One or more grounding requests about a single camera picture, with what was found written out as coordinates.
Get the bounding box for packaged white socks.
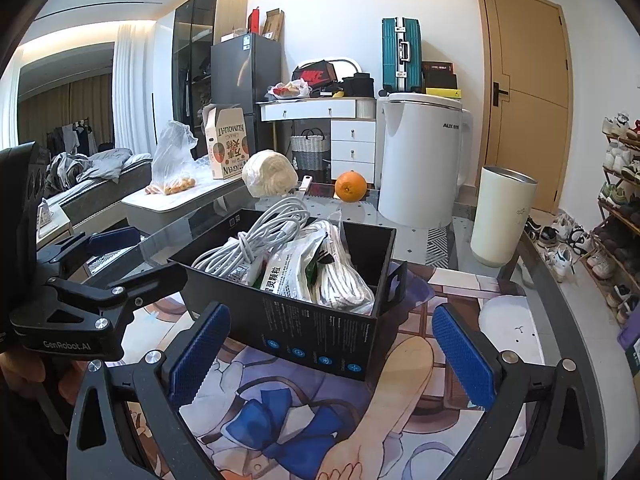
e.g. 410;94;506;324
305;220;376;311

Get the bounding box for white electric kettle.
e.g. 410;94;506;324
376;92;474;228

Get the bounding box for white cable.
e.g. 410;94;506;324
192;196;313;283

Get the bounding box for teal suitcase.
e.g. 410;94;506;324
381;16;425;95

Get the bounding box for pile of grey clothes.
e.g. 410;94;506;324
45;147;133;191

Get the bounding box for grey woven basket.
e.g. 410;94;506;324
291;129;332;171

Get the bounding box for shoe rack with shoes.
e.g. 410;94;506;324
522;112;640;326

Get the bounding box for black cardboard box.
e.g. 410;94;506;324
167;207;408;382

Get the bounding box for dark grey refrigerator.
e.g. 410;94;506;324
210;32;283;161

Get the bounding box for cardboard fruit box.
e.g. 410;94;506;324
201;105;248;180

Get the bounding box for printed desk mat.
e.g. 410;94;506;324
115;250;546;480

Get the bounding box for orange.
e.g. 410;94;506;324
334;171;369;203

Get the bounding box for black bag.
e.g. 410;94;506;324
342;74;376;98

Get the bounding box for wooden door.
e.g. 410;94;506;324
475;0;573;216

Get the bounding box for red and black shoe box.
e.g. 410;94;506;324
291;60;337;91

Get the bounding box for white medicine packet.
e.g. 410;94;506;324
260;232;333;303

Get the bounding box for plastic bag of kumquats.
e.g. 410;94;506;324
146;120;211;196

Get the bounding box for cream tumbler cup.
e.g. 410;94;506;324
470;165;538;268

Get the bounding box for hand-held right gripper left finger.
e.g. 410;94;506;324
66;301;233;480

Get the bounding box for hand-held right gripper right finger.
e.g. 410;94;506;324
431;303;609;480

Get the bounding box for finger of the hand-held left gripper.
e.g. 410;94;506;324
36;226;142;267
9;261;190;362

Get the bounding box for white side table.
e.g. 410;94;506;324
121;177;251;241

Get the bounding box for tall cardboard box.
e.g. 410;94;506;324
263;9;286;41

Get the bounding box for bag of food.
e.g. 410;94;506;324
267;81;311;102

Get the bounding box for glass door cabinet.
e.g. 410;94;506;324
172;0;248;126

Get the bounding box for black flat box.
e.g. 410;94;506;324
421;61;457;92

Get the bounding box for brown curtain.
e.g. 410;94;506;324
17;75;113;153

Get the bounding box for white curtain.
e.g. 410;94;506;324
111;25;156;153

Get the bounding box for purple box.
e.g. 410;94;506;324
617;320;640;376

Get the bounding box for white desk with drawers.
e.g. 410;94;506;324
256;97;377;181

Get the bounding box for round cabbage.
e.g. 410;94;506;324
242;150;298;198

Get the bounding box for grey sofa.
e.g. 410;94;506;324
42;147;153;226

